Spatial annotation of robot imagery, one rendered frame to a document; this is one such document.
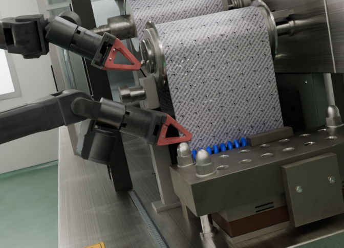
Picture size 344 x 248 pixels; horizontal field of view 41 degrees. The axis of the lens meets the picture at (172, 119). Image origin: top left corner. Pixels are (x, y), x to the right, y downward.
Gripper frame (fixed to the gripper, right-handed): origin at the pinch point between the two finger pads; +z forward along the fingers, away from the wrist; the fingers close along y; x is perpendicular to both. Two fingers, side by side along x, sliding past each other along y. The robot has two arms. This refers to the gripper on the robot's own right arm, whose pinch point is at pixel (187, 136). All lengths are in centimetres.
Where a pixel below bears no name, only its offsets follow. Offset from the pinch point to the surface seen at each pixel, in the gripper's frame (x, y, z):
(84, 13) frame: 21.7, -33.1, -26.9
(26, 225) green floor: -133, -319, -18
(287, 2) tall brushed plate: 35.5, -5.7, 15.2
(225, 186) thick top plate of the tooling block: -5.3, 20.0, 2.9
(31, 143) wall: -102, -556, -36
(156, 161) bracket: -7.8, -7.8, -2.8
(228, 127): 4.3, 0.2, 8.0
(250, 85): 14.4, 0.3, 10.0
